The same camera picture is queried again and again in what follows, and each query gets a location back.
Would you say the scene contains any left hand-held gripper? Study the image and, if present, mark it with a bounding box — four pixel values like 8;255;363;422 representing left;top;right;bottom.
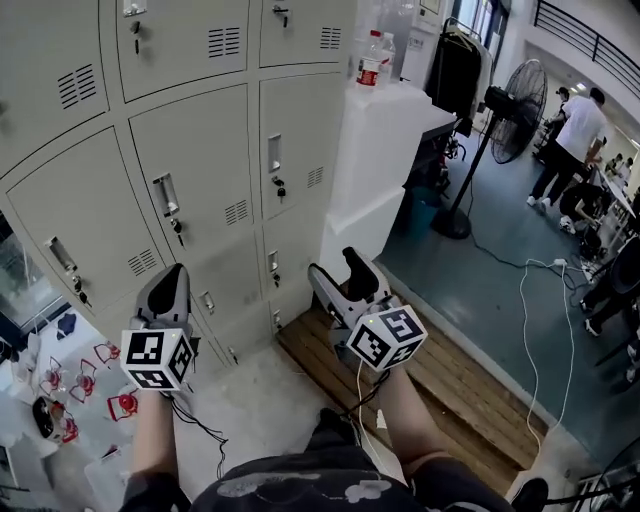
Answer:
119;263;202;401

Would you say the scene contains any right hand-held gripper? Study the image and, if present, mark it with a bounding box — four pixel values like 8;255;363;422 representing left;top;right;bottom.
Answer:
307;247;429;373

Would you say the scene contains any grey metal locker cabinet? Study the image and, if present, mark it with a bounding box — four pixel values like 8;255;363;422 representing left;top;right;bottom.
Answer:
0;0;359;374

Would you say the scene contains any person's left forearm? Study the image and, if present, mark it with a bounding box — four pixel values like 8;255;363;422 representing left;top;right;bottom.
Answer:
130;387;181;481

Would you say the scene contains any person's right forearm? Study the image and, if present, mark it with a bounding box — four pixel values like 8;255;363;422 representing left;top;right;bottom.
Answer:
377;367;461;481

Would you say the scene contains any blue waste bin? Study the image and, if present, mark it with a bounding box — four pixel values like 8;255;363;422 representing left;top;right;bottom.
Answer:
410;187;444;241

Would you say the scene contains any person's right black shoe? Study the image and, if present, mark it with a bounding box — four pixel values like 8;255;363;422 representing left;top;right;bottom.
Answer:
318;407;361;451

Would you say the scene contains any white block counter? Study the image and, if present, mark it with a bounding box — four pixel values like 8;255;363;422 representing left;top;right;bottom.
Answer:
319;77;459;261

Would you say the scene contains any wooden plank platform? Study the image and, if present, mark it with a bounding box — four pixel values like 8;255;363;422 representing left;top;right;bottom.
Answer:
277;294;551;496

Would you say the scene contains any black oval device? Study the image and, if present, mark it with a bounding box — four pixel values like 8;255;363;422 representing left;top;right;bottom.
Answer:
32;396;66;444

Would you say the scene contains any clear water bottle red label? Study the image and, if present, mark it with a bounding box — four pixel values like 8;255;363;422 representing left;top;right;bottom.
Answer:
379;32;397;81
355;29;384;91

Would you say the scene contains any clothes rack with dark garments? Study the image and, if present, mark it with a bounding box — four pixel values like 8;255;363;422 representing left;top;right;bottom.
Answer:
427;17;496;121

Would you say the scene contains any black standing fan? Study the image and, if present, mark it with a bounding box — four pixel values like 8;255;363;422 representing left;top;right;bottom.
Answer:
432;58;549;240

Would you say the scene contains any black metal railing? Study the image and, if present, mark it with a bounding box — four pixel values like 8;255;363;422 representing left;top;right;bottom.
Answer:
533;0;640;84

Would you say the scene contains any right gripper white cable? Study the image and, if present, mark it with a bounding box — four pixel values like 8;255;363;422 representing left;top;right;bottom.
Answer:
355;357;396;484

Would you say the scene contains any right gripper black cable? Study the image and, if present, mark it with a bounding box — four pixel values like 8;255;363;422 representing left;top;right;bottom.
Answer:
344;369;394;421

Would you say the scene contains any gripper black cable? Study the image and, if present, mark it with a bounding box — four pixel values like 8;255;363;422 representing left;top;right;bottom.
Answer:
344;369;394;421
167;392;229;481

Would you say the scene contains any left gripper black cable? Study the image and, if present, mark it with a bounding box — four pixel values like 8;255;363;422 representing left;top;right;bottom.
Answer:
167;392;229;481

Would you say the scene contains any black fan cable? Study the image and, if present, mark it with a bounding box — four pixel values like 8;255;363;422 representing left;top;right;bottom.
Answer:
464;232;586;291

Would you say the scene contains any white floor cable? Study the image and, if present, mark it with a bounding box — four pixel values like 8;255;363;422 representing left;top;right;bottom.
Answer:
518;257;576;454

